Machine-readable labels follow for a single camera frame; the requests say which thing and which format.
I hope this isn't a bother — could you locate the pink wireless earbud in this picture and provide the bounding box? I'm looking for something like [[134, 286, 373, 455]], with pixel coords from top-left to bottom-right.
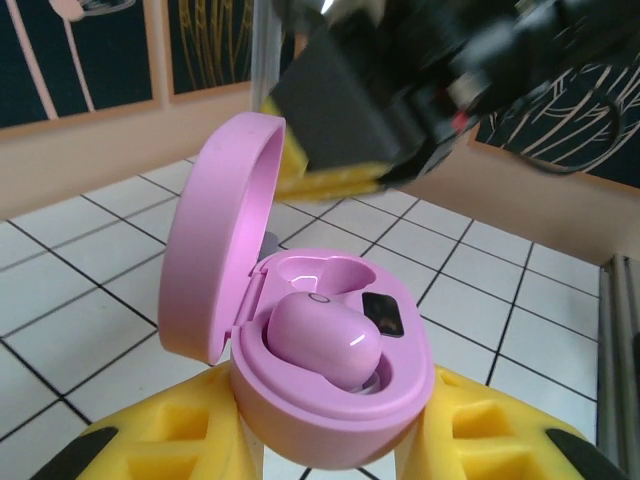
[[262, 292, 386, 395]]

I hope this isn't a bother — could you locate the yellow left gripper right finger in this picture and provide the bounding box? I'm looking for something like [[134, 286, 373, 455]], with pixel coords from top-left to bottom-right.
[[393, 363, 632, 480]]

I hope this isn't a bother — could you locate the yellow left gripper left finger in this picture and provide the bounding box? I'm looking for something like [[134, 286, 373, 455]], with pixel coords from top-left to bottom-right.
[[74, 362, 265, 480]]

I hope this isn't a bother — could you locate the pink earbuds charging case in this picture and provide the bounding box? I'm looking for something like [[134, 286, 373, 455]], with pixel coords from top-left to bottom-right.
[[158, 112, 435, 469]]

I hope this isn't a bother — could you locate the aluminium frame rail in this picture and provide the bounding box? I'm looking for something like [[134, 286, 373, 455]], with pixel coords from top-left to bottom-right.
[[596, 253, 640, 480]]

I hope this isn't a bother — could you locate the pink flower wall panel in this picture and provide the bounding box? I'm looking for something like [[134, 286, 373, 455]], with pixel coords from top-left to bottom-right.
[[0, 0, 163, 130]]

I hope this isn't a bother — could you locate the aluminium frame post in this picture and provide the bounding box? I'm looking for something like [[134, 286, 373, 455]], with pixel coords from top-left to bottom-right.
[[249, 0, 301, 117]]

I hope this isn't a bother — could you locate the thin black cable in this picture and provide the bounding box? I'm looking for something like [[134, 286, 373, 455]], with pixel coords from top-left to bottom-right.
[[514, 84, 624, 175]]

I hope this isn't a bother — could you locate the gold wheat wall panel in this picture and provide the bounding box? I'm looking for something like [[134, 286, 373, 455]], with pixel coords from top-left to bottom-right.
[[167, 0, 257, 105]]

